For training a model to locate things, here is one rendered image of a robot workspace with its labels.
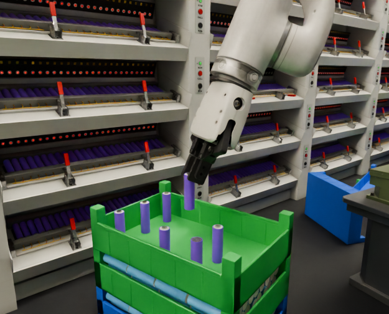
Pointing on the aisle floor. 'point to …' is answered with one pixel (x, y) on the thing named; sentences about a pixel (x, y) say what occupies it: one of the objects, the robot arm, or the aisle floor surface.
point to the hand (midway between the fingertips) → (196, 169)
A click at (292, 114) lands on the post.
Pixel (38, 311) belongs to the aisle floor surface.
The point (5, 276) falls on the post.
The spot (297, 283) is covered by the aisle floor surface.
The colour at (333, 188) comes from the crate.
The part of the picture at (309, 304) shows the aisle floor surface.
